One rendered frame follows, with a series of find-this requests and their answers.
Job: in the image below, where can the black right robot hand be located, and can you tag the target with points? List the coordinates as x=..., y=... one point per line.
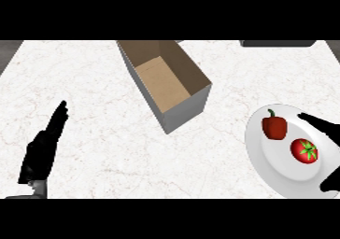
x=333, y=130

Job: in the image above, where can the white plate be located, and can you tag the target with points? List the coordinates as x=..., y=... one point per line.
x=287, y=161

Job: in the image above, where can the red bell pepper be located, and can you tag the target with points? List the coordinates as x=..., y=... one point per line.
x=274, y=127

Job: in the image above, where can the open cardboard box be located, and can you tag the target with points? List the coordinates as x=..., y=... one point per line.
x=170, y=81

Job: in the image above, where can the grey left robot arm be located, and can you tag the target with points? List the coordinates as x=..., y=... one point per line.
x=36, y=190

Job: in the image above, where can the dark grey appliance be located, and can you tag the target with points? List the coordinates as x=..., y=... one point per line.
x=278, y=43

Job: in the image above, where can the red tomato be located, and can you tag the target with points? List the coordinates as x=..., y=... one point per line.
x=305, y=151

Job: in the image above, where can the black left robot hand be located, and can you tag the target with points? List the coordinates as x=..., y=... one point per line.
x=42, y=149

